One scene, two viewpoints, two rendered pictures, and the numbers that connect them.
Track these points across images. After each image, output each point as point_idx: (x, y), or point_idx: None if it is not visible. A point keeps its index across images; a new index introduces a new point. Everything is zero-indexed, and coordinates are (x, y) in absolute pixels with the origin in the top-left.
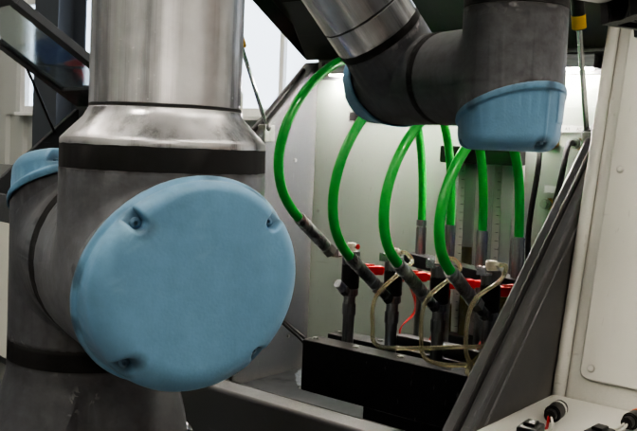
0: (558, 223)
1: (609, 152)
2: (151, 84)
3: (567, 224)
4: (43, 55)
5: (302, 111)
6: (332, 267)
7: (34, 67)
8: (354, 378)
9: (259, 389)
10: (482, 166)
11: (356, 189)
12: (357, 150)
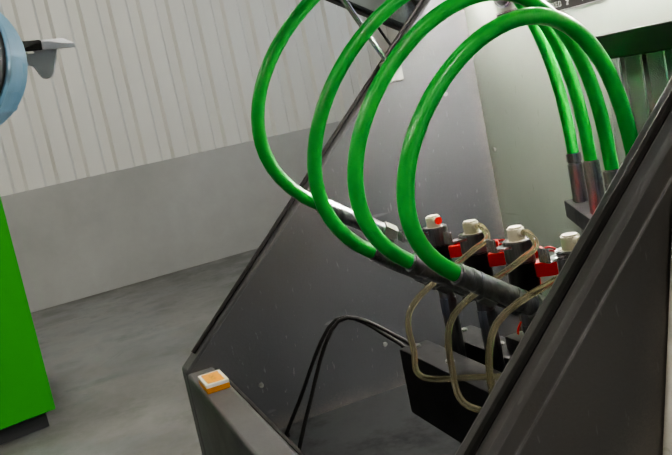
0: (637, 165)
1: None
2: None
3: (650, 166)
4: (377, 3)
5: (443, 29)
6: (522, 220)
7: None
8: (448, 406)
9: (288, 441)
10: (582, 71)
11: (524, 116)
12: (514, 63)
